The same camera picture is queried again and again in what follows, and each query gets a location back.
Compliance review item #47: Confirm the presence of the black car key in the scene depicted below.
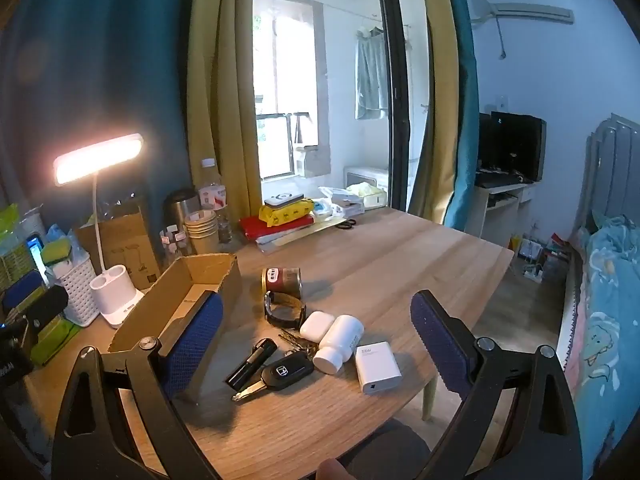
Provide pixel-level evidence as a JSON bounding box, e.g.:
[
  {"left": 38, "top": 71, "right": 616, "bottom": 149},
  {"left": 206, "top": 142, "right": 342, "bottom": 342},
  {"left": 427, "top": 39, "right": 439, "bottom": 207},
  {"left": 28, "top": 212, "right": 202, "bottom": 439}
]
[{"left": 231, "top": 351, "right": 316, "bottom": 403}]

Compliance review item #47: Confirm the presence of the white earbuds case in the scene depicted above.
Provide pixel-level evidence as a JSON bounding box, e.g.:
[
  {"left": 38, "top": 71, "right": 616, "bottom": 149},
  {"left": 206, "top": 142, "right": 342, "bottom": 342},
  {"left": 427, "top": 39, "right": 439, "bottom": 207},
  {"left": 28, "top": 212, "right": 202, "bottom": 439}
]
[{"left": 299, "top": 311, "right": 335, "bottom": 340}]

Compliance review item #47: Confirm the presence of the stainless steel thermos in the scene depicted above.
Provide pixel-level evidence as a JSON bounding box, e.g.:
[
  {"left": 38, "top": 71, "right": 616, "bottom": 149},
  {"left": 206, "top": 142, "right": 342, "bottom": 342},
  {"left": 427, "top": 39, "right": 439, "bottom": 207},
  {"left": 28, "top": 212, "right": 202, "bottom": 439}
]
[{"left": 164, "top": 189, "right": 202, "bottom": 233}]

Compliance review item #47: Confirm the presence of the wooden table leg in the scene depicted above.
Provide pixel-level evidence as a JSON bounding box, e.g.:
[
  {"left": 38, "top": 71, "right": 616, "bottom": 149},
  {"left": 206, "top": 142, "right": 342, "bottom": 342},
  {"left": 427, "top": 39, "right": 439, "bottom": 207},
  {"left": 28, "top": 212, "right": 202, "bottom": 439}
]
[{"left": 421, "top": 375, "right": 441, "bottom": 421}]

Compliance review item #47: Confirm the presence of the green and yellow sponge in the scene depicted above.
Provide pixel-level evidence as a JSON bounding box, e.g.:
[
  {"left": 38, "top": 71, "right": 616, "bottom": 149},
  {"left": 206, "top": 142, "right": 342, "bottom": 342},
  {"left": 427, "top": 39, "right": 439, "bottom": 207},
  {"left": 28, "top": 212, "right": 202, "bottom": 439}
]
[{"left": 42, "top": 239, "right": 76, "bottom": 266}]

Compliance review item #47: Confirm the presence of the blue printed blanket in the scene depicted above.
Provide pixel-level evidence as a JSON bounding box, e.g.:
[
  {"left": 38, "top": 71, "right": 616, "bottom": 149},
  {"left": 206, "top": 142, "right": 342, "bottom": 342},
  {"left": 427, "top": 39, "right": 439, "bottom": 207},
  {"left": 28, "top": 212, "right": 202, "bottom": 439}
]
[{"left": 570, "top": 215, "right": 640, "bottom": 480}]

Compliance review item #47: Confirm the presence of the white computer desk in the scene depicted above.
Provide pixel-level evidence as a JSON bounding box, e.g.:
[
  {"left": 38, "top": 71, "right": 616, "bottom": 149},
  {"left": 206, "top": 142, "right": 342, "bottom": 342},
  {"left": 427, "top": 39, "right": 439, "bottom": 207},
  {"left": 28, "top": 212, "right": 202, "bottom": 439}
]
[{"left": 470, "top": 170, "right": 538, "bottom": 248}]

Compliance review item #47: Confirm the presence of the white air conditioner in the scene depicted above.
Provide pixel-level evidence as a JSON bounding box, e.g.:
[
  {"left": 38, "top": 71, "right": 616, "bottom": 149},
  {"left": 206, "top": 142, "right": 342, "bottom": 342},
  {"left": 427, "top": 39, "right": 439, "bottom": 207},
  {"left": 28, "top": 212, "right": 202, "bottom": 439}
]
[{"left": 470, "top": 0, "right": 575, "bottom": 26}]

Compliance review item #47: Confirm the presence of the white charger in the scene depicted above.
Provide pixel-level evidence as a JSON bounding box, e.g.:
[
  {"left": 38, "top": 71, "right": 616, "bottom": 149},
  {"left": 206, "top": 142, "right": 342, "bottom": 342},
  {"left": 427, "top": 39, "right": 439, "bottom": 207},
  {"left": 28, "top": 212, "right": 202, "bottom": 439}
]
[{"left": 355, "top": 341, "right": 403, "bottom": 396}]

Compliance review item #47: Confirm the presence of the hanging pale green cloth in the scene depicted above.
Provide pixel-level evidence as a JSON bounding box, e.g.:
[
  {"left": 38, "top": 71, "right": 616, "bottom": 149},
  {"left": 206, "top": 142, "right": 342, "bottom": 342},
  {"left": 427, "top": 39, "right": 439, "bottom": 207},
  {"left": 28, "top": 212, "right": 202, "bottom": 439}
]
[{"left": 354, "top": 25, "right": 391, "bottom": 121}]

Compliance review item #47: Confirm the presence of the white pill bottle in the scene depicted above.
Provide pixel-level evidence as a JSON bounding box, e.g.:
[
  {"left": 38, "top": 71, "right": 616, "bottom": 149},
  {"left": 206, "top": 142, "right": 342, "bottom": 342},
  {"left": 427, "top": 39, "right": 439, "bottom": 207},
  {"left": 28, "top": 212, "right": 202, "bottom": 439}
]
[{"left": 312, "top": 315, "right": 365, "bottom": 375}]

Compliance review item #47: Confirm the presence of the pile of small boxes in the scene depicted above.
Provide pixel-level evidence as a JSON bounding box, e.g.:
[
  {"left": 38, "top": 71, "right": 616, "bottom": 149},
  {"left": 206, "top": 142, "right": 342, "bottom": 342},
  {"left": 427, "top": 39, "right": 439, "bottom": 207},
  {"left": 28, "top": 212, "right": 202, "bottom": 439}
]
[{"left": 510, "top": 232, "right": 571, "bottom": 286}]

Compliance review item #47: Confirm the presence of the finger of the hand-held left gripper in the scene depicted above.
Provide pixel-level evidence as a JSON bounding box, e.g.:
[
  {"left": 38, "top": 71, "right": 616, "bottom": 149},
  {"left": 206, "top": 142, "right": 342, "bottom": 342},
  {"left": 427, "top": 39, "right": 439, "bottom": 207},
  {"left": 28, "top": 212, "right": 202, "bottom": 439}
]
[
  {"left": 2, "top": 270, "right": 45, "bottom": 313},
  {"left": 25, "top": 285, "right": 68, "bottom": 328}
]

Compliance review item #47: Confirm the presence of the red book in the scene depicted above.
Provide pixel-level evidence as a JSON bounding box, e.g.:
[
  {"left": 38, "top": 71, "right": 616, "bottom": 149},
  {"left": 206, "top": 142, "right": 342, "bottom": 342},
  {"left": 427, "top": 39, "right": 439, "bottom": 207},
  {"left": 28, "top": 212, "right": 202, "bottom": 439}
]
[{"left": 239, "top": 215, "right": 313, "bottom": 243}]

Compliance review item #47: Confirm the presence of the stack of paper cups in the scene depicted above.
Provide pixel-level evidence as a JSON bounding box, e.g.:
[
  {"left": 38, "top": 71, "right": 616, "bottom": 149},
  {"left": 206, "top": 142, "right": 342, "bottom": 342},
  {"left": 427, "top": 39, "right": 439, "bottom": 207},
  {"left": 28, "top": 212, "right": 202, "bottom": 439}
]
[{"left": 184, "top": 210, "right": 220, "bottom": 256}]

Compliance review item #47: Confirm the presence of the green tissue pack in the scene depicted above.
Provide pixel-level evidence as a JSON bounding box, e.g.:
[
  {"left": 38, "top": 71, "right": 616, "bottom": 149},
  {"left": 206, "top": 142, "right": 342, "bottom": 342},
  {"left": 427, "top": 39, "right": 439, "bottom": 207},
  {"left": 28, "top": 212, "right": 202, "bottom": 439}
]
[{"left": 32, "top": 310, "right": 83, "bottom": 366}]

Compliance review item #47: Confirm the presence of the grey padded headboard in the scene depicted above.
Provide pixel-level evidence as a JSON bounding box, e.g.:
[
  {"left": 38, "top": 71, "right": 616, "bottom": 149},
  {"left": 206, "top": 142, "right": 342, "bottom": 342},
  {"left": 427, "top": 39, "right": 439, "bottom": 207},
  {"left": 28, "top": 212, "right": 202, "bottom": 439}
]
[{"left": 570, "top": 114, "right": 640, "bottom": 241}]

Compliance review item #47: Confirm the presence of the person's right hand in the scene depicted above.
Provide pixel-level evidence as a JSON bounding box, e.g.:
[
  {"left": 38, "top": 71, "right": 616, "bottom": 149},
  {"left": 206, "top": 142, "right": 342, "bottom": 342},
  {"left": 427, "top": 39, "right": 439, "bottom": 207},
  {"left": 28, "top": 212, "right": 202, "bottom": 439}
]
[{"left": 316, "top": 457, "right": 353, "bottom": 480}]

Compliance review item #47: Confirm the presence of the white plastic basket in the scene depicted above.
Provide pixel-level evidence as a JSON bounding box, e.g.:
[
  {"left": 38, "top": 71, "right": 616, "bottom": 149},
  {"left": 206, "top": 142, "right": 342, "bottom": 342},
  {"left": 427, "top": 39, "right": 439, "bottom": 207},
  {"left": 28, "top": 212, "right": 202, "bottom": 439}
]
[{"left": 52, "top": 252, "right": 101, "bottom": 326}]

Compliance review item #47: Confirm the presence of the white small appliance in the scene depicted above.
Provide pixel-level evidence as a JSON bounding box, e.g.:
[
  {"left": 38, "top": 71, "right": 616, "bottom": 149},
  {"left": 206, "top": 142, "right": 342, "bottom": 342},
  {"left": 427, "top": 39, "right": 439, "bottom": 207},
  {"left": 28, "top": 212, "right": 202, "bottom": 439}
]
[{"left": 344, "top": 165, "right": 390, "bottom": 208}]

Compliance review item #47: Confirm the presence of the light green packet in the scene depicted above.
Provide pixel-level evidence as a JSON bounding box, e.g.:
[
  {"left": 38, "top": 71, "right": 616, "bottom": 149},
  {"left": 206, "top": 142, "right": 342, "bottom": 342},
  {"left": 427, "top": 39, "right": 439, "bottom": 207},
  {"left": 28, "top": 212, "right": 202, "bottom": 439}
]
[{"left": 0, "top": 205, "right": 32, "bottom": 261}]

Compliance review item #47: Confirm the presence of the black door frame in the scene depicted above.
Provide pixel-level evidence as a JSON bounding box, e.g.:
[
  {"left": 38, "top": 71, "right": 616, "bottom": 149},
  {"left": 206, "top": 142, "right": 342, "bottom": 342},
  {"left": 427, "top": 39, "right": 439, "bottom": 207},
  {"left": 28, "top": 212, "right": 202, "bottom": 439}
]
[{"left": 372, "top": 0, "right": 416, "bottom": 213}]

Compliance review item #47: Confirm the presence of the clear water bottle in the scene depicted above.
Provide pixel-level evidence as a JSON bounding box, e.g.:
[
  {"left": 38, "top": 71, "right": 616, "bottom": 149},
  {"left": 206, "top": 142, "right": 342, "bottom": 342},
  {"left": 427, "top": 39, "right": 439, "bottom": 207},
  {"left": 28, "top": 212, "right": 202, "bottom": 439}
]
[{"left": 197, "top": 158, "right": 232, "bottom": 221}]

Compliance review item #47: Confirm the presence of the white flat box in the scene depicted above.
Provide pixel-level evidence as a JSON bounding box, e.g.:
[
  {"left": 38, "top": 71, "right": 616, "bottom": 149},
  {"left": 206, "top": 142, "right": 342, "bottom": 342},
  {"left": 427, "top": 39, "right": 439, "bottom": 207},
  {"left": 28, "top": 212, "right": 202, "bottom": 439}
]
[{"left": 320, "top": 187, "right": 366, "bottom": 216}]

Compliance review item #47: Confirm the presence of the white desk lamp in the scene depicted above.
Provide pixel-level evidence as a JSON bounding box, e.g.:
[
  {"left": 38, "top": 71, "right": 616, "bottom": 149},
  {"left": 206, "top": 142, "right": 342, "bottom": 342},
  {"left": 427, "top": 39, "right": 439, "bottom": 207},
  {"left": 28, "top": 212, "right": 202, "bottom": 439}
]
[{"left": 52, "top": 132, "right": 147, "bottom": 331}]

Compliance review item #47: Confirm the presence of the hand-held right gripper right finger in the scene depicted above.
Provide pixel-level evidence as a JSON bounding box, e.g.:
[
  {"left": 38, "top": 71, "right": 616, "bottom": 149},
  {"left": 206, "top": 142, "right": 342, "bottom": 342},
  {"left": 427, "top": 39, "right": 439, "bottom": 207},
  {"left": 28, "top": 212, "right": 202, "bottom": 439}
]
[{"left": 410, "top": 289, "right": 583, "bottom": 480}]

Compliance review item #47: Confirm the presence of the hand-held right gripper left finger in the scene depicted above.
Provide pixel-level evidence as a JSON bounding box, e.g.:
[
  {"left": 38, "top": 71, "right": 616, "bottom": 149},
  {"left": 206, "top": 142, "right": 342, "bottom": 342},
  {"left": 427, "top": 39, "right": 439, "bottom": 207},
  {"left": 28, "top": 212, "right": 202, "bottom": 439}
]
[{"left": 51, "top": 290, "right": 236, "bottom": 480}]

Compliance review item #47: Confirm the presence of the black computer monitor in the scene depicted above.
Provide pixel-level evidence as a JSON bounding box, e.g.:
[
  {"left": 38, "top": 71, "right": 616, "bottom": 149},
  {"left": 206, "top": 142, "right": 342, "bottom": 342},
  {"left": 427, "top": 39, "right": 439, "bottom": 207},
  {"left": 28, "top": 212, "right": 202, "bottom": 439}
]
[{"left": 487, "top": 111, "right": 547, "bottom": 183}]

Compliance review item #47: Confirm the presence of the bunch of metal keys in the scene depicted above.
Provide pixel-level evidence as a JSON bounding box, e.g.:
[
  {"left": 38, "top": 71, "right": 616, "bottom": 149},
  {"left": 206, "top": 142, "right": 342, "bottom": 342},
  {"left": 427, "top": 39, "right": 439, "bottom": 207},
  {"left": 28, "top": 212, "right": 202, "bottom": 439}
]
[{"left": 277, "top": 330, "right": 321, "bottom": 358}]

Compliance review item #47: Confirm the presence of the teal curtain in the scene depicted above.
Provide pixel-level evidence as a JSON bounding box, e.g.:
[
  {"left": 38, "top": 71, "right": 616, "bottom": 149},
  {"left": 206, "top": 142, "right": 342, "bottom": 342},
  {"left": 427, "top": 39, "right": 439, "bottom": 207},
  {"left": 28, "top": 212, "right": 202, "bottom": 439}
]
[
  {"left": 0, "top": 0, "right": 201, "bottom": 241},
  {"left": 440, "top": 0, "right": 481, "bottom": 233}
]

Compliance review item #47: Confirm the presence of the cardboard box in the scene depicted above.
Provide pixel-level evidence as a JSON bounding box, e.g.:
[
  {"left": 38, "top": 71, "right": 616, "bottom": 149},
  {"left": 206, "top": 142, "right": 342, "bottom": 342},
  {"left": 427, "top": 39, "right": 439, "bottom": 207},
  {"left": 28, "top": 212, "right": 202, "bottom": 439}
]
[{"left": 107, "top": 252, "right": 243, "bottom": 356}]

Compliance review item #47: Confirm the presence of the clear plastic bag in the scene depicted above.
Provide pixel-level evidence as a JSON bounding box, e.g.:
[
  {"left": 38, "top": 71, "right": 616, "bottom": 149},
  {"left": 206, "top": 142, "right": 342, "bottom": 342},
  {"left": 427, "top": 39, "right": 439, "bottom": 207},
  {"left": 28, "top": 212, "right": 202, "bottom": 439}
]
[{"left": 45, "top": 225, "right": 91, "bottom": 261}]

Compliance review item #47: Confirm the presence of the yellow curtain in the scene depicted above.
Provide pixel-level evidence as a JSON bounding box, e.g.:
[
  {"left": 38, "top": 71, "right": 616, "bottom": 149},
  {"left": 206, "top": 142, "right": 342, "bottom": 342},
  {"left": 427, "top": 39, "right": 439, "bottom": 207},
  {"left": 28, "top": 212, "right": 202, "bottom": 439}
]
[
  {"left": 415, "top": 0, "right": 463, "bottom": 226},
  {"left": 186, "top": 0, "right": 263, "bottom": 241}
]

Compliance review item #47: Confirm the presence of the flower print glass jar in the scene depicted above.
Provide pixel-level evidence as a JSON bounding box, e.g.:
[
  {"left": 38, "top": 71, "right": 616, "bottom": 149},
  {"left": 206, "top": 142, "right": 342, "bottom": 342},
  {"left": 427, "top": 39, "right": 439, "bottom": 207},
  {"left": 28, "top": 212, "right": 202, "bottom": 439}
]
[{"left": 160, "top": 227, "right": 193, "bottom": 266}]

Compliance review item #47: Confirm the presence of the pale yellow plastic bag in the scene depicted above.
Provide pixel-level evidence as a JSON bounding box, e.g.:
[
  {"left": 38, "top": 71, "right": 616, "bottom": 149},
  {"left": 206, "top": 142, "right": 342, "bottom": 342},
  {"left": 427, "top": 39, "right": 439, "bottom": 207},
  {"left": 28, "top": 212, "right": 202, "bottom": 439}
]
[{"left": 347, "top": 182, "right": 386, "bottom": 201}]

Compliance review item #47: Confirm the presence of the brown lamp packaging box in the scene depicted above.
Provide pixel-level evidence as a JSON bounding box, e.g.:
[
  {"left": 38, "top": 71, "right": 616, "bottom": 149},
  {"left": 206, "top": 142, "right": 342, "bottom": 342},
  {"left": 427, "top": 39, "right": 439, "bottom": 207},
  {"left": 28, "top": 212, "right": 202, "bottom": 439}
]
[{"left": 75, "top": 207, "right": 163, "bottom": 291}]

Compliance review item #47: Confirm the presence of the person's leg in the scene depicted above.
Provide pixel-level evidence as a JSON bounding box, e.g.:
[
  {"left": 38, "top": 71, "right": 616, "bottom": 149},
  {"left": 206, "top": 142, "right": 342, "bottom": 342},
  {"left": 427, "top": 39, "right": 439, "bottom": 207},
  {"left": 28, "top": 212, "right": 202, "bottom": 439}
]
[{"left": 340, "top": 417, "right": 433, "bottom": 480}]

